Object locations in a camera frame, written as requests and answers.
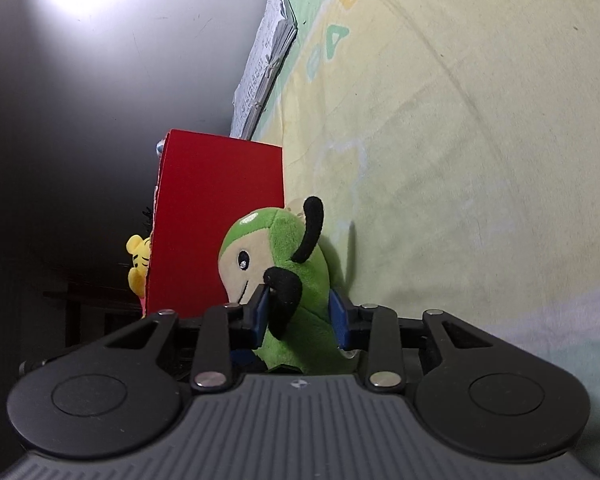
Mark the green plush toy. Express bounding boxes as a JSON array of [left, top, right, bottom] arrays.
[[218, 196, 358, 375]]

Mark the yellow tiger plush toy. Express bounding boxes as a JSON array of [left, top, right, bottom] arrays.
[[125, 234, 151, 315]]

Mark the red cardboard box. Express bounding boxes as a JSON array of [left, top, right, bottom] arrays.
[[145, 129, 284, 318]]

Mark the yellow cartoon baby blanket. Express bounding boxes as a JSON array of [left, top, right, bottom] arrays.
[[256, 0, 600, 472]]

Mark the stack of printed papers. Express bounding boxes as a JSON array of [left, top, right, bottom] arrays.
[[230, 0, 298, 140]]

